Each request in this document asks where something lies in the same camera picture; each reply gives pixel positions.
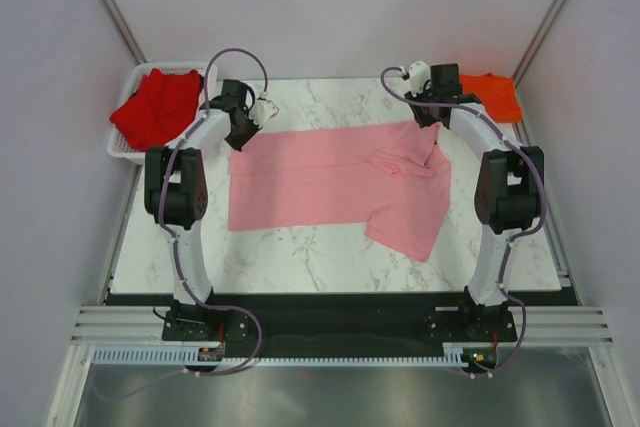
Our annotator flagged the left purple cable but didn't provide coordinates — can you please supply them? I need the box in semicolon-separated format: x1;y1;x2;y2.
92;47;269;401

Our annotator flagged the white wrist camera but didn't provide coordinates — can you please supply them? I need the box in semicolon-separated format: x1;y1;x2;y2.
401;61;431;96
248;98;279;129

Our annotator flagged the purple cable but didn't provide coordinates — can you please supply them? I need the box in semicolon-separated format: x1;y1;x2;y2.
380;65;547;379
92;47;269;401

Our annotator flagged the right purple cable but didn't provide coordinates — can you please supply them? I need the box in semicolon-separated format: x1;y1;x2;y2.
380;65;547;379

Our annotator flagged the white slotted cable duct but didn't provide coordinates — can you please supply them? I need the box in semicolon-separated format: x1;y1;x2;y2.
91;345;471;368

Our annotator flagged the aluminium profile rail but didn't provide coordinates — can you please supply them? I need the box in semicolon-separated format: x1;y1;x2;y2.
72;306;613;347

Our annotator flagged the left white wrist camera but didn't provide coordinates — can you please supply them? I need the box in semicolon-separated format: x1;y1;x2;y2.
248;98;279;129

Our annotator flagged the folded orange t shirt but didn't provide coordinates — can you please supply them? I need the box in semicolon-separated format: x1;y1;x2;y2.
460;73;523;124

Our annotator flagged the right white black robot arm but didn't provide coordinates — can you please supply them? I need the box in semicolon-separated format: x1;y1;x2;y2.
402;61;546;342

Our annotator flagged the red t shirt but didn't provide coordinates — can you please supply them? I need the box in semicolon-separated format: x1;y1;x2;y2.
110;68;203;152

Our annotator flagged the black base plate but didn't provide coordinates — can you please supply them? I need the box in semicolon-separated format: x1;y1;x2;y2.
160;293;518;355

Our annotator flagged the white plastic basket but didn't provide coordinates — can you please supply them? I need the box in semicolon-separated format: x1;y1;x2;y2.
107;62;217;165

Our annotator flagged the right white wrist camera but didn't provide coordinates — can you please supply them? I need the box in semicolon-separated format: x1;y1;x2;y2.
401;61;431;96

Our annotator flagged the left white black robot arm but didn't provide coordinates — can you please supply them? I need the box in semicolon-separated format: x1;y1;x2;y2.
144;80;258;343

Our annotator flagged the pink t shirt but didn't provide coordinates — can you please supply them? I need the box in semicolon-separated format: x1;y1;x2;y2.
228;121;451;262

